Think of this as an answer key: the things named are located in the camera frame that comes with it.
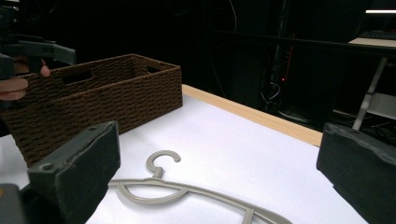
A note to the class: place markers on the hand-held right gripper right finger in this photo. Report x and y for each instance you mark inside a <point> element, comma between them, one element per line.
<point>358,168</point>

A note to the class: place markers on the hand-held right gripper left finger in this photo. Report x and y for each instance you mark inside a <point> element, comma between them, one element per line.
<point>77,174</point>

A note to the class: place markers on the grey plastic clothes hanger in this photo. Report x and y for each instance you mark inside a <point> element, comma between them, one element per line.
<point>174,188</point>

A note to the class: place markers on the brown woven basket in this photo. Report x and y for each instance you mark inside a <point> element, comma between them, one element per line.
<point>93,102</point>

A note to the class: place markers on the white metal desk leg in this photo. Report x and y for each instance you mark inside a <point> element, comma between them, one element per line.
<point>369,93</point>

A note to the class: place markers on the black desk with pale top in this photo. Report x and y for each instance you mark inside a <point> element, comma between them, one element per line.
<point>327,43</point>

